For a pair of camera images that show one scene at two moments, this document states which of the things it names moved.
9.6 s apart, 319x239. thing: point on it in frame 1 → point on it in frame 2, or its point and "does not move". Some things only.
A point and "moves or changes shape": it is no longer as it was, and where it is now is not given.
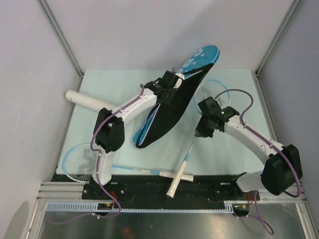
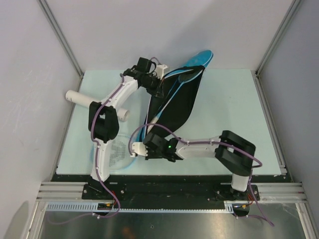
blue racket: x=219 y=92 → x=179 y=90
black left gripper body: x=172 y=92 → x=155 y=84
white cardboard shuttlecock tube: x=87 y=102 does not move
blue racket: x=79 y=166 → x=119 y=155
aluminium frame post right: x=288 y=17 does not move
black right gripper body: x=204 y=127 → x=156 y=154
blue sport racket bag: x=163 y=117 moves or changes shape
